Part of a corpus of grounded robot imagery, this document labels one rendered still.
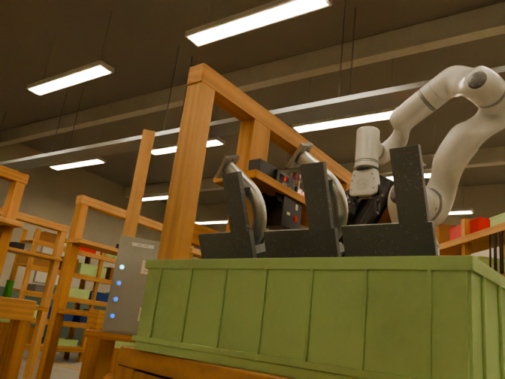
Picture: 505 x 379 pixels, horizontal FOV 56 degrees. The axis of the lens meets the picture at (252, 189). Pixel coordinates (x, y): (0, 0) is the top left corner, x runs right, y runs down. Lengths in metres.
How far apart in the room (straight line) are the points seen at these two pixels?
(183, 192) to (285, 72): 5.02
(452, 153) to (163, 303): 1.00
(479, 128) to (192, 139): 1.07
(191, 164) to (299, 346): 1.34
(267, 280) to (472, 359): 0.31
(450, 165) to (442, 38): 4.58
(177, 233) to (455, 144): 1.04
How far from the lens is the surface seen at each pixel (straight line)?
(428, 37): 6.15
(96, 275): 9.98
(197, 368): 0.83
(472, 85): 1.54
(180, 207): 1.89
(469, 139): 1.56
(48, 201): 13.01
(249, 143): 2.30
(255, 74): 7.09
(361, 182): 1.72
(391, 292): 0.65
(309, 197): 0.84
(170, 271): 0.92
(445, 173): 1.57
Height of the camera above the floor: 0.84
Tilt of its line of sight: 17 degrees up
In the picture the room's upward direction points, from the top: 7 degrees clockwise
